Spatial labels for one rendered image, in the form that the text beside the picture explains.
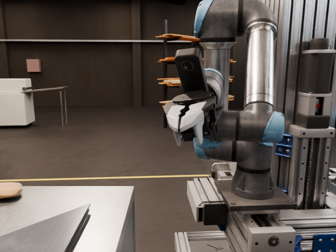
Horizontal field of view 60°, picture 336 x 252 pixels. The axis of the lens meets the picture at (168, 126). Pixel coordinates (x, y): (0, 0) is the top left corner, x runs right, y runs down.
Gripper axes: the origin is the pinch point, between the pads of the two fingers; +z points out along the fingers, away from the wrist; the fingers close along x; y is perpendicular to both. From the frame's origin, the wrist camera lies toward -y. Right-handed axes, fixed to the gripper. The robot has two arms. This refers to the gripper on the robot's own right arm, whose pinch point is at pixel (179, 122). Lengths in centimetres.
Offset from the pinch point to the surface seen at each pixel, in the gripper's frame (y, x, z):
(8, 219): 28, 59, -13
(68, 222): 28.9, 38.6, -12.5
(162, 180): 177, 118, -276
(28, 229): 27, 46, -7
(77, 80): 121, 632, -929
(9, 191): 26, 67, -24
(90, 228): 32.4, 34.4, -14.7
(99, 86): 161, 558, -951
